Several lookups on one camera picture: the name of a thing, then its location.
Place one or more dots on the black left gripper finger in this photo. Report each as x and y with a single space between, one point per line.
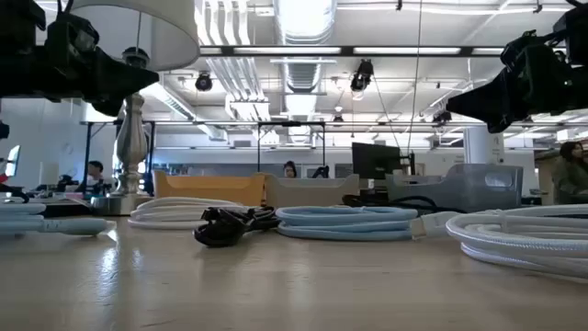
115 105
124 76

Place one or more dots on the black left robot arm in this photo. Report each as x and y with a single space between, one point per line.
18 18

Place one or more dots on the orange plastic bin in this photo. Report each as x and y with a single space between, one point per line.
206 188

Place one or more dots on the person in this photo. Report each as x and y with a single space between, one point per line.
290 170
569 174
95 171

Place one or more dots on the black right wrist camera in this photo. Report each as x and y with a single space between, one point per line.
519 50

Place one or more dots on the black computer monitor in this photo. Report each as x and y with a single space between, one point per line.
374 161

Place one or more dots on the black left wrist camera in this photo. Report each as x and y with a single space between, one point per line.
69 39

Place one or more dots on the grey plastic bin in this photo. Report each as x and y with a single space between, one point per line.
459 188

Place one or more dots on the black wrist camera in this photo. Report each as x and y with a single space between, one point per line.
69 39
519 50

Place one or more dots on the white shade silver table lamp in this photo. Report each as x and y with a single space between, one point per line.
165 32

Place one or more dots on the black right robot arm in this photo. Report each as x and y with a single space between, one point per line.
574 32

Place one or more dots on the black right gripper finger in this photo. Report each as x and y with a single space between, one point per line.
498 123
487 94

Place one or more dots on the black frame bar with lights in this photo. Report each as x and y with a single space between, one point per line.
344 50

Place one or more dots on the white round column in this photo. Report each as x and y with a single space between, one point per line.
482 144

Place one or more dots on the black round spotlight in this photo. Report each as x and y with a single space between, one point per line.
203 83

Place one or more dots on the black hanging camera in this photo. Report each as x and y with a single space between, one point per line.
362 76

